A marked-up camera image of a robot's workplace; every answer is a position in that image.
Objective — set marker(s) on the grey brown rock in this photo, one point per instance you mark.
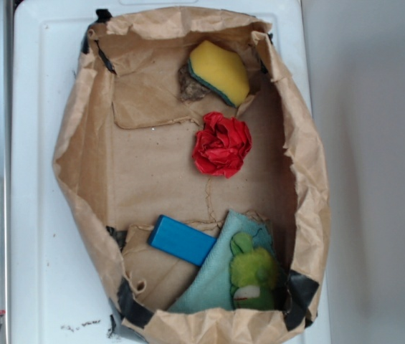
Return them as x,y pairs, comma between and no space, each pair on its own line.
190,89

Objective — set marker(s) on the green plush toy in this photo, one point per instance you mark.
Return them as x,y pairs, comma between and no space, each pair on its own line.
254,274

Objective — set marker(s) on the yellow and green sponge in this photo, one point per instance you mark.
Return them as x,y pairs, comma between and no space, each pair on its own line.
220,70

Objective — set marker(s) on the brown paper bag tray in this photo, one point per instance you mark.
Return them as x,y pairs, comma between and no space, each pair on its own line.
124,157

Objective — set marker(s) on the light teal cloth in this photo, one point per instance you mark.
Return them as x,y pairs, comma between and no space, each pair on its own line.
212,286

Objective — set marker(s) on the blue rectangular block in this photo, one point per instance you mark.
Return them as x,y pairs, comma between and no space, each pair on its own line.
180,240

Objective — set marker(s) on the red crumpled paper ball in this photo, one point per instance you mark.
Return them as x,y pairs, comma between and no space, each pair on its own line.
221,146

